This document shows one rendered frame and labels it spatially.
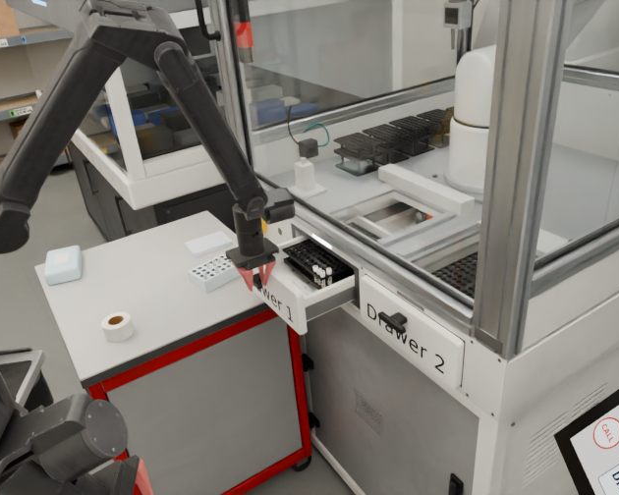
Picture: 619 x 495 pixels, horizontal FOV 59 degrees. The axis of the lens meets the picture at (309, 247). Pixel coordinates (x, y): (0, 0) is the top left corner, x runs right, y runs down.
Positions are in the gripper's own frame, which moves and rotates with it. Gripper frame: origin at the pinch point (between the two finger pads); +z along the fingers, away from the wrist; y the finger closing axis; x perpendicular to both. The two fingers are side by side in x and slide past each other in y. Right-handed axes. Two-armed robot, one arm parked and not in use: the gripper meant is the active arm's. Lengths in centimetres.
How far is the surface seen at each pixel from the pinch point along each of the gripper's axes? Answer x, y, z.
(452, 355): -42.4, 17.8, 0.4
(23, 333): 163, -55, 93
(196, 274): 31.5, -3.5, 12.0
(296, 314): -10.9, 3.4, 3.5
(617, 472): -77, 9, -11
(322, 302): -10.4, 10.7, 3.7
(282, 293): -5.6, 3.4, 0.7
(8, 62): 428, -2, 10
